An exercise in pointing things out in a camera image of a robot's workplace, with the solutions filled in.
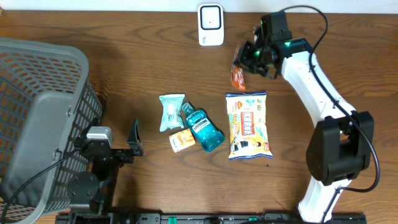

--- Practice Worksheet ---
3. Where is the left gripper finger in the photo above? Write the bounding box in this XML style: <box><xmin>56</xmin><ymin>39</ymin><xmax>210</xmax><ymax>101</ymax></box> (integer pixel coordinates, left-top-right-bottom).
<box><xmin>127</xmin><ymin>119</ymin><xmax>143</xmax><ymax>151</ymax></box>
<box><xmin>79</xmin><ymin>117</ymin><xmax>99</xmax><ymax>139</ymax></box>

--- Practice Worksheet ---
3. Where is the red brown snack wrapper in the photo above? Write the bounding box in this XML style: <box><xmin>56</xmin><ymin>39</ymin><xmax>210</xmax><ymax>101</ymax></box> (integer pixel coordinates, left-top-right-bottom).
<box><xmin>231</xmin><ymin>45</ymin><xmax>246</xmax><ymax>91</ymax></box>

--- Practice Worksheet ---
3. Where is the mint green wipes pack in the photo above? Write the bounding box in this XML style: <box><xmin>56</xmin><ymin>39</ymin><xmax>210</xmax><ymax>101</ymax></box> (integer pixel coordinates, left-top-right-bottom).
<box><xmin>159</xmin><ymin>93</ymin><xmax>185</xmax><ymax>132</ymax></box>

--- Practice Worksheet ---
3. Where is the small orange packet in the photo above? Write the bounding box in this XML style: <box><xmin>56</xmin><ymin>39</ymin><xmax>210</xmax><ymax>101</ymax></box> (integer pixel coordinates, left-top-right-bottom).
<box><xmin>169</xmin><ymin>129</ymin><xmax>196</xmax><ymax>153</ymax></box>

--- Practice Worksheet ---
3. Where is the yellow snack bag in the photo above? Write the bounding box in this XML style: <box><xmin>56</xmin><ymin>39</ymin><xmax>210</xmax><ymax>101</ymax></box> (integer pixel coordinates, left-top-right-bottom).
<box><xmin>225</xmin><ymin>91</ymin><xmax>273</xmax><ymax>160</ymax></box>

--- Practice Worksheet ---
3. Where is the teal Listerine mouthwash bottle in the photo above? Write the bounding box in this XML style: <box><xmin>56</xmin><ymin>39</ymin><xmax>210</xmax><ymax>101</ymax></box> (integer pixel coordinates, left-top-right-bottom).
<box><xmin>182</xmin><ymin>102</ymin><xmax>224</xmax><ymax>152</ymax></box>

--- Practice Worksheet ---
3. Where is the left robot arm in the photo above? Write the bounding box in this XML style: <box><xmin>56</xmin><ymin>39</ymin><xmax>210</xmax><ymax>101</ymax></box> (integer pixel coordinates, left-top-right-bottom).
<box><xmin>65</xmin><ymin>118</ymin><xmax>143</xmax><ymax>223</ymax></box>

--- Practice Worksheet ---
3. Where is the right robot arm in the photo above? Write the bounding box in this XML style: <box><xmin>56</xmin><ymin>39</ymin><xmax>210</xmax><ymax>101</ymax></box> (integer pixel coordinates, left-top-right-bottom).
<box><xmin>234</xmin><ymin>10</ymin><xmax>381</xmax><ymax>223</ymax></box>

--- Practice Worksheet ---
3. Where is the white barcode scanner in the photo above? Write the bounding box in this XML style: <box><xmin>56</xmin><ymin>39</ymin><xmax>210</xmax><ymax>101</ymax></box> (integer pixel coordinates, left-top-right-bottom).
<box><xmin>197</xmin><ymin>3</ymin><xmax>224</xmax><ymax>47</ymax></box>

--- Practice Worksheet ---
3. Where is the grey plastic basket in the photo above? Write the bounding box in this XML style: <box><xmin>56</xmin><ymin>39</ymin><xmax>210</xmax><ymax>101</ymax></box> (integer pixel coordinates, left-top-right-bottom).
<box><xmin>1</xmin><ymin>38</ymin><xmax>102</xmax><ymax>223</ymax></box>

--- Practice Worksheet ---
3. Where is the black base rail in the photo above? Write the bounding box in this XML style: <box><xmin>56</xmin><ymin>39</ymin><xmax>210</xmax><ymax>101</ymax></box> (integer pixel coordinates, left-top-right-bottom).
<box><xmin>55</xmin><ymin>212</ymin><xmax>368</xmax><ymax>224</ymax></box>

